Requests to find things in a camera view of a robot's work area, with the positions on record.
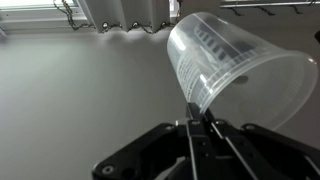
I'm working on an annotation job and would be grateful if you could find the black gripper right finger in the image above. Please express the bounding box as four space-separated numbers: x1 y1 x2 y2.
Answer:
201 108 320 180

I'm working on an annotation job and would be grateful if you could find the clear plastic measuring cup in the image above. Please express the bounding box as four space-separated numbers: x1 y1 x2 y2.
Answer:
166 12 320 132

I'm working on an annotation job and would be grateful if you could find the string of fairy lights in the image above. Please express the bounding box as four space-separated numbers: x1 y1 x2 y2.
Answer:
53 0 183 34

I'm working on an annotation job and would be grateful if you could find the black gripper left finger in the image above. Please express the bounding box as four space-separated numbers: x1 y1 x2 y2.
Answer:
92 102 208 180

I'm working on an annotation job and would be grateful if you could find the white curtain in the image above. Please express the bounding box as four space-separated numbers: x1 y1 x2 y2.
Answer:
76 0 172 34

